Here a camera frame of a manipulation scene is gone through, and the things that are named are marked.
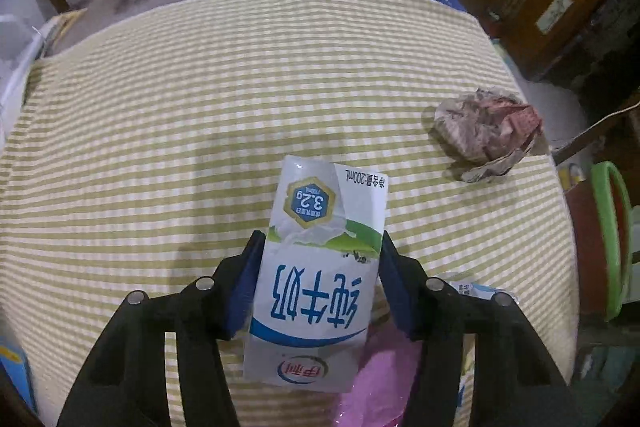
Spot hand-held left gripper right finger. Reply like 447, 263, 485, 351
378, 231, 583, 427

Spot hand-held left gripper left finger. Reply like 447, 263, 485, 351
57, 229, 267, 427

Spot white and blue milk carton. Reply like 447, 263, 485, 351
243, 155, 390, 395

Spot green-rimmed red bin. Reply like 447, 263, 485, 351
562, 161, 633, 323

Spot pink plastic bag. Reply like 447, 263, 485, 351
337, 322, 426, 427

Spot yellow striped tablecloth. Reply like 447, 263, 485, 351
0, 0, 581, 427

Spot crumpled printed paper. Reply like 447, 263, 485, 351
434, 87, 545, 184

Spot blue and white box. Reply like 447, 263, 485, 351
0, 339, 36, 413

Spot white plastic bag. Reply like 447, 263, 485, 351
0, 14, 56, 128

